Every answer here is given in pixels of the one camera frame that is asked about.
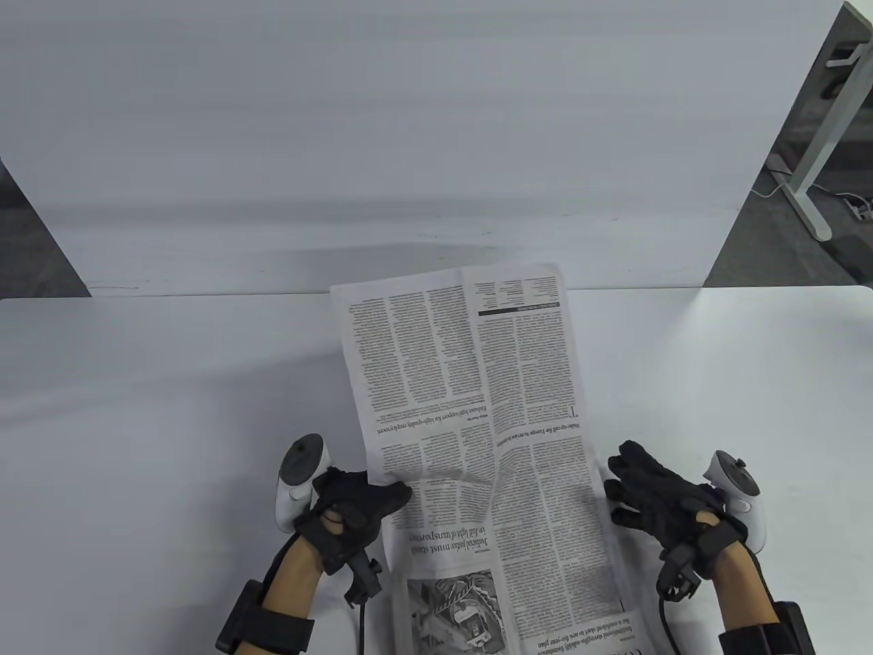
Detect person's right hand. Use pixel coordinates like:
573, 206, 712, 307
604, 440, 748, 564

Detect person's left forearm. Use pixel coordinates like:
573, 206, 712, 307
263, 536, 325, 618

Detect white floor cable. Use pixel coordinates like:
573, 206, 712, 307
750, 156, 786, 200

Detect white backdrop board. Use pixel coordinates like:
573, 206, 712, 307
0, 0, 846, 298

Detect person's right forearm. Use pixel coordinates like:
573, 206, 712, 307
713, 546, 775, 635

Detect person's left hand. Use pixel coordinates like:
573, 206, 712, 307
293, 467, 414, 577

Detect black glove cable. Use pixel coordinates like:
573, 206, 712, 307
655, 558, 684, 655
344, 555, 383, 655

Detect printed newspaper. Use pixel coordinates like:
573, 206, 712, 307
329, 263, 672, 655

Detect black wrist camera strap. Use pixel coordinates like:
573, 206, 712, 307
720, 600, 816, 655
216, 580, 316, 655

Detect black and white controller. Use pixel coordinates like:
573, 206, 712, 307
702, 450, 772, 553
275, 433, 334, 534

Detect white desk leg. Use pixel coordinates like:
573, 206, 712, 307
778, 0, 873, 241

